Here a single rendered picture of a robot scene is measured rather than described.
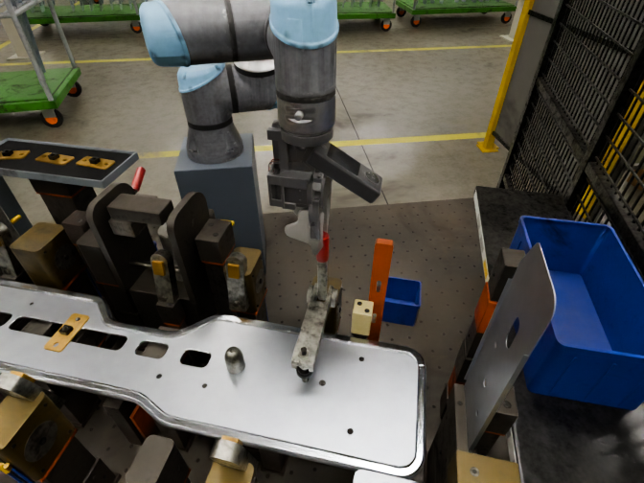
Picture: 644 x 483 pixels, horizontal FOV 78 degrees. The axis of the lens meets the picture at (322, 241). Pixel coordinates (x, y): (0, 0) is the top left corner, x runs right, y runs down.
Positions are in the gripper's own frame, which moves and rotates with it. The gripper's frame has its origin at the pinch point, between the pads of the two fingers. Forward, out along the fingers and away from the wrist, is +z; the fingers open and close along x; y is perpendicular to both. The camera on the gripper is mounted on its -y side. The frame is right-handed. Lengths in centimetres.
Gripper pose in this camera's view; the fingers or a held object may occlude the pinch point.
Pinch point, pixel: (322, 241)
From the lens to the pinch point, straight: 65.3
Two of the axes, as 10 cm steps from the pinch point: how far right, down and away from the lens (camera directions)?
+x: -2.1, 6.4, -7.4
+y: -9.8, -1.4, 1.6
